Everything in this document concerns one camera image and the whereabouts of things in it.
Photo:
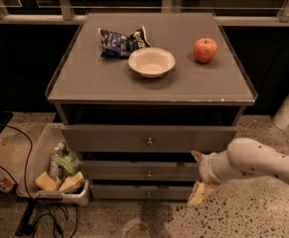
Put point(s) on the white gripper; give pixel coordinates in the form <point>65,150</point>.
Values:
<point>205,170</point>

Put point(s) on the grey drawer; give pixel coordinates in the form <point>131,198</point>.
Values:
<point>147,138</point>
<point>150,192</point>
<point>120,170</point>

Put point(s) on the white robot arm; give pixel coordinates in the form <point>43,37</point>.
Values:
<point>243,158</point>

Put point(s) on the grey drawer cabinet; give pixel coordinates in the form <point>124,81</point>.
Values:
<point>91,90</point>

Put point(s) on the grey bottom drawer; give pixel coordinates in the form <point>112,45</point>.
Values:
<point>150,192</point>

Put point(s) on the grey top drawer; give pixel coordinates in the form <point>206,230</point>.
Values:
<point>147,138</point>

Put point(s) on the white bowl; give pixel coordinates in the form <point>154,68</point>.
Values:
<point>151,62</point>

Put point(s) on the red apple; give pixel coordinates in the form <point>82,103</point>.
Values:
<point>205,49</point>

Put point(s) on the yellow sponge right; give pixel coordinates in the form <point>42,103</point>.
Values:
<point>72,183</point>

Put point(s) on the yellow sponge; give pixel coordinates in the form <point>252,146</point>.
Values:
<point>72,183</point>
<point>45,182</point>

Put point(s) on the green snack packet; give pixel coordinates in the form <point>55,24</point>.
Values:
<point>68,162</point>

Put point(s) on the clear plastic bin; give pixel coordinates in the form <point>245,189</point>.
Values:
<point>39,162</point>

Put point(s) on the yellow sponge left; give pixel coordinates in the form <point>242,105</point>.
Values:
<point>45,182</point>

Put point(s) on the blue chip bag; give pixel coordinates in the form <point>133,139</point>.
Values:
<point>116,45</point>

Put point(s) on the metal window railing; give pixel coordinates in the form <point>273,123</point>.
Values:
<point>64,4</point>

